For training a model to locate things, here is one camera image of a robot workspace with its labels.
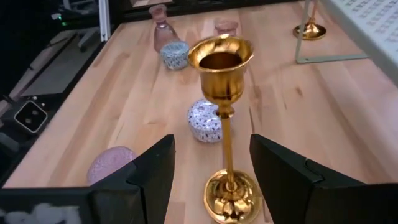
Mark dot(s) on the tall gold candlestick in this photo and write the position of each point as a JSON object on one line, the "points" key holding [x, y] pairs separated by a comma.
{"points": [[309, 31], [222, 84]]}

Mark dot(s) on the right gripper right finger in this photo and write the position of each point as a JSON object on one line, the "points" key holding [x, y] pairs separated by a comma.
{"points": [[286, 186]]}

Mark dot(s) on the blue-grey speckled candle jar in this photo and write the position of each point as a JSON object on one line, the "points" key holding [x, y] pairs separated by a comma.
{"points": [[174, 55]]}

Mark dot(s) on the green perforated metal shelf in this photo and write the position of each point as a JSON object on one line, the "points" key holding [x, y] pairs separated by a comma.
{"points": [[373, 25]]}

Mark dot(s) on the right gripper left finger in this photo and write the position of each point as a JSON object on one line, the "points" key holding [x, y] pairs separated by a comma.
{"points": [[146, 189]]}

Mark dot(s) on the silver aluminium profile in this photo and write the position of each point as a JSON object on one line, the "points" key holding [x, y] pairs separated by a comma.
{"points": [[104, 18]]}

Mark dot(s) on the black square device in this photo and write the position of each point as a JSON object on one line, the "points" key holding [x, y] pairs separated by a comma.
{"points": [[30, 116]]}

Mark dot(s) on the pink speckled candle jar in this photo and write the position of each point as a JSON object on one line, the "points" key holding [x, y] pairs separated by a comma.
{"points": [[109, 163]]}

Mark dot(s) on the white purple speckled candle jar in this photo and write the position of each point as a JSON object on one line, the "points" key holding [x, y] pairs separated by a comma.
{"points": [[203, 121]]}

